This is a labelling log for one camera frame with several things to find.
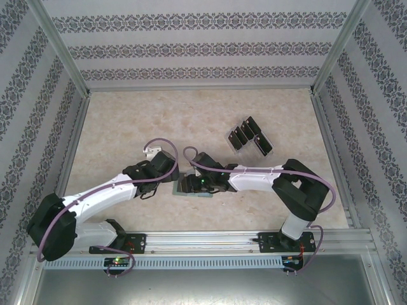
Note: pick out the long aluminium base rail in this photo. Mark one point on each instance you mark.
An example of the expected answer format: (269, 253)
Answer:
(203, 241)

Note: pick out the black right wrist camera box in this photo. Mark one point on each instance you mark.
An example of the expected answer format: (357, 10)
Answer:
(206, 160)

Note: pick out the aluminium frame post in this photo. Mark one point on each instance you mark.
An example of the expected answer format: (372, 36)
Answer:
(65, 47)
(378, 279)
(30, 276)
(337, 47)

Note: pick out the black VIP card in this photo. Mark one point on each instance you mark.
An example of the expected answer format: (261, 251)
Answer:
(254, 124)
(242, 135)
(237, 142)
(264, 145)
(247, 128)

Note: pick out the green card holder wallet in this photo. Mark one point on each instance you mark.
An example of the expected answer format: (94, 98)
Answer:
(178, 194)

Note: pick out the aluminium frame rail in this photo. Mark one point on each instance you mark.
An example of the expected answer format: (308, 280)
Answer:
(322, 120)
(77, 133)

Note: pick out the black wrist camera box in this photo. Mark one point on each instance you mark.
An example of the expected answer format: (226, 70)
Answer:
(162, 162)
(206, 160)

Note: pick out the grey metal panel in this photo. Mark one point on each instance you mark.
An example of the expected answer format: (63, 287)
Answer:
(203, 289)

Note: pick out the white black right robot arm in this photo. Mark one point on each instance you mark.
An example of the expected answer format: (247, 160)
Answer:
(254, 178)

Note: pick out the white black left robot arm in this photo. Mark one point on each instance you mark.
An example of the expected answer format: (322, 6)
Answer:
(105, 193)

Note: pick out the small controller board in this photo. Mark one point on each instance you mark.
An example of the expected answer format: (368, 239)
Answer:
(292, 261)
(117, 262)

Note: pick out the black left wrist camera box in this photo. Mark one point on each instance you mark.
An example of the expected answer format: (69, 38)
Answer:
(162, 162)

